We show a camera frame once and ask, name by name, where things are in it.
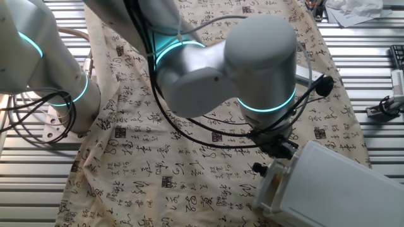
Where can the black keyboard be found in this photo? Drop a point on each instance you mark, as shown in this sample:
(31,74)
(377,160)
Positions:
(398,56)

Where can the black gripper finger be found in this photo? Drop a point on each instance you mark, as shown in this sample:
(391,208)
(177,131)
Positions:
(292,145)
(281,153)

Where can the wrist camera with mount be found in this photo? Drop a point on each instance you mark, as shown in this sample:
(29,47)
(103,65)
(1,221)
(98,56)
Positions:
(324,85)

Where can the grey metal mount bracket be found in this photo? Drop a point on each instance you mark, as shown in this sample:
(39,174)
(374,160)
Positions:
(318,11)

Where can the white plastic drawer cabinet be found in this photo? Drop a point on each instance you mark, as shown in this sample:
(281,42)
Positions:
(334,192)

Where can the beige calligraphy print cloth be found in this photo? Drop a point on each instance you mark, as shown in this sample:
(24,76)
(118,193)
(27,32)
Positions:
(142,173)

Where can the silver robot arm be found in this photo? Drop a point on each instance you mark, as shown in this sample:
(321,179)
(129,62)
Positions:
(262,47)

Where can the flat white paper sheet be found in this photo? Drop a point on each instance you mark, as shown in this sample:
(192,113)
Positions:
(353,21)

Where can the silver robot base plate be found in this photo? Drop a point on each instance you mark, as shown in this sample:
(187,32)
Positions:
(52,129)

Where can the white ribbed device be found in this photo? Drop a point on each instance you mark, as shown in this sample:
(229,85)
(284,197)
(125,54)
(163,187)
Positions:
(398,82)

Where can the black drawer knob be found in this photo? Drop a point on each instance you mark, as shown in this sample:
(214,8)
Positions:
(259,168)

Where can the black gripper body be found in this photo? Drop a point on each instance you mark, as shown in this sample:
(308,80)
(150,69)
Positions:
(271,140)

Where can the crumpled white paper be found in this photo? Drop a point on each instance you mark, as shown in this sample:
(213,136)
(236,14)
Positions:
(363,8)

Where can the white zip tie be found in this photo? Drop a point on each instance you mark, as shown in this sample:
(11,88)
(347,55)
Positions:
(179,37)

